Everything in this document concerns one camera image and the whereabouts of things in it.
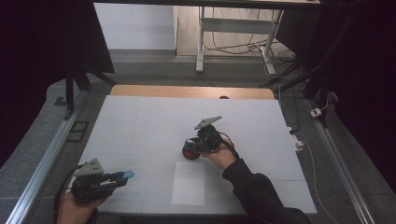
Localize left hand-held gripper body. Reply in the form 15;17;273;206
70;157;117;203

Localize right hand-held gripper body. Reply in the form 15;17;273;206
193;115;232;154

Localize blue stamp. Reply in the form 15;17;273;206
182;138;197;151

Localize round red ink pad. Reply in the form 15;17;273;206
181;145;202;161

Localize person's right hand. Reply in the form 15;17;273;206
200;140;238;171

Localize person's left hand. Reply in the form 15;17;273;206
56;189;109;224

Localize white paper sheet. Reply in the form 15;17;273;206
170;161;206;207

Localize white table cover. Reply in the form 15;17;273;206
74;94;318;217

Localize wooden table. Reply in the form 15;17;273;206
109;84;276;101

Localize white power strip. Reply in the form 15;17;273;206
287;126;304;153

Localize black stand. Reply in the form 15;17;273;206
63;68;119;121
261;12;359;129

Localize black curtain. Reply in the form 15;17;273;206
0;0;116;171
276;0;396;195

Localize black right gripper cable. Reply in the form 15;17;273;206
218;132;241;161

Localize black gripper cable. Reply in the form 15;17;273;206
218;132;241;161
52;163;84;224

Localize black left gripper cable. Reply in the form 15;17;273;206
52;163;84;224

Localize aluminium rail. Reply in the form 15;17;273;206
305;98;377;224
5;101;84;224

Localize black floor cables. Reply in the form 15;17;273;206
204;7;297;65

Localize white cable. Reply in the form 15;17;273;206
302;140;341;224

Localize white metal desk frame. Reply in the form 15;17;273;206
195;6;285;77

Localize white wall panel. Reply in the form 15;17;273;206
93;3;177;51

